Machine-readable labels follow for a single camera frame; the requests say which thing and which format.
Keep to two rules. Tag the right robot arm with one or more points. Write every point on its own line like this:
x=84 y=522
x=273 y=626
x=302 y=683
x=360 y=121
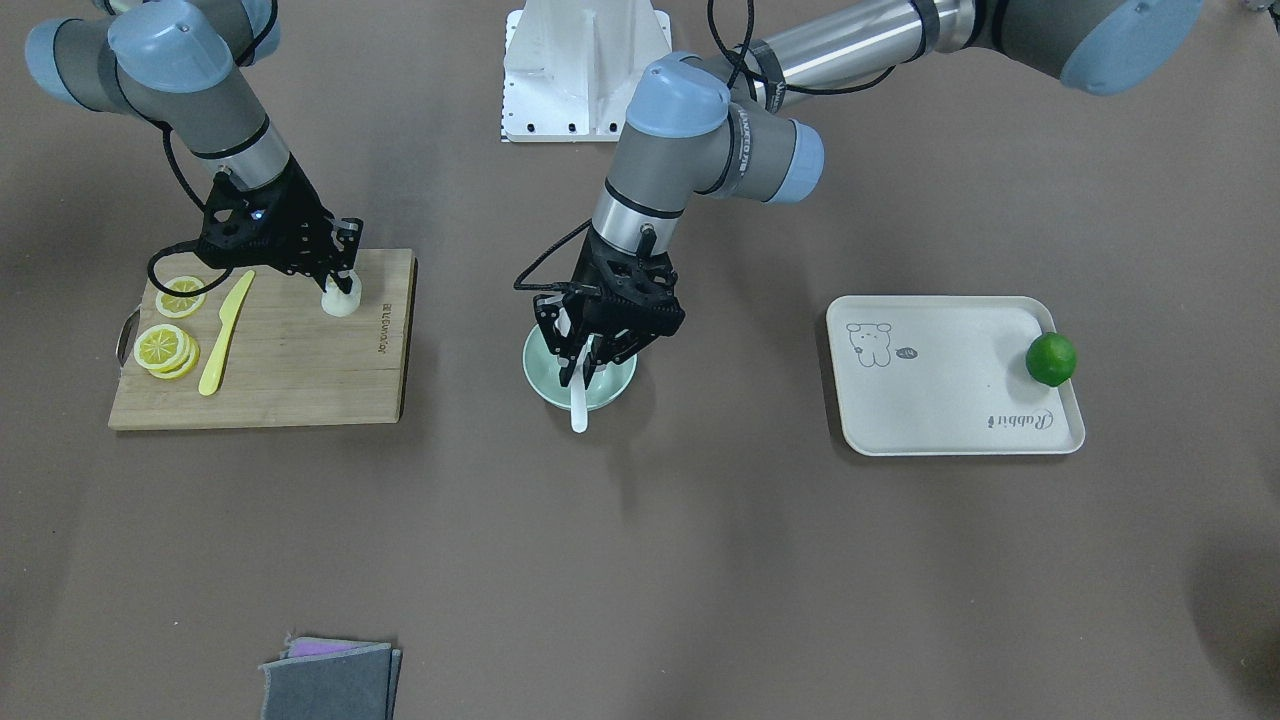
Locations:
x=178 y=65

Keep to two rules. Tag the wooden cutting board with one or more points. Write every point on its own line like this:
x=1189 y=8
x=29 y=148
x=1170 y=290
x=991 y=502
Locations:
x=290 y=364

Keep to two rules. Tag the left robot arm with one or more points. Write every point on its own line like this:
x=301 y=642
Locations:
x=718 y=127

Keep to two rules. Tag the single lemon slice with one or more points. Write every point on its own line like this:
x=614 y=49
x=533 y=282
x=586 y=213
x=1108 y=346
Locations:
x=185 y=297

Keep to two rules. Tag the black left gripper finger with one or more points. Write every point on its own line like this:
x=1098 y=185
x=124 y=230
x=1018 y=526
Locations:
x=599 y=352
x=555 y=355

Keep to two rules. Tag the lemon slice stack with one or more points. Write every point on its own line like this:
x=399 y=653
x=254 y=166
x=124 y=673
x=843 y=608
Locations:
x=166 y=352

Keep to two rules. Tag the grey folded cloth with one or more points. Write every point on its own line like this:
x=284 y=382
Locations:
x=323 y=678

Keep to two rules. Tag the cream rabbit tray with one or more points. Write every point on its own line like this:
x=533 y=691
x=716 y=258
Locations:
x=934 y=375

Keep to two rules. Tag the green lime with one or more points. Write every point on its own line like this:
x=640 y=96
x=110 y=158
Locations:
x=1051 y=359

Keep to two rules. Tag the light green bowl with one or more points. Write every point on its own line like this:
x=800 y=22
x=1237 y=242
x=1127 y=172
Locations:
x=608 y=383

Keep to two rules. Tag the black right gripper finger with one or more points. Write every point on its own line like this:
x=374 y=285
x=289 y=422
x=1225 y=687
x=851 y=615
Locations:
x=340 y=266
x=323 y=274

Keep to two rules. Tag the white ceramic spoon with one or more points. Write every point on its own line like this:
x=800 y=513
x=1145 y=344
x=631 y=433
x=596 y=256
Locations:
x=580 y=395

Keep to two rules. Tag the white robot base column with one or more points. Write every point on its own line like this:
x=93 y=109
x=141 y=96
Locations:
x=571 y=67

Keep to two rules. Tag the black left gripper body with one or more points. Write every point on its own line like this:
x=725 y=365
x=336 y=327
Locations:
x=553 y=317

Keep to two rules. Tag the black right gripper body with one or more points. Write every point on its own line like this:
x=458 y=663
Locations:
x=305 y=221

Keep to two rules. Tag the yellow plastic knife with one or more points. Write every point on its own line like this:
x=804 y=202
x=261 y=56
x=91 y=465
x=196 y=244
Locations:
x=228 y=314

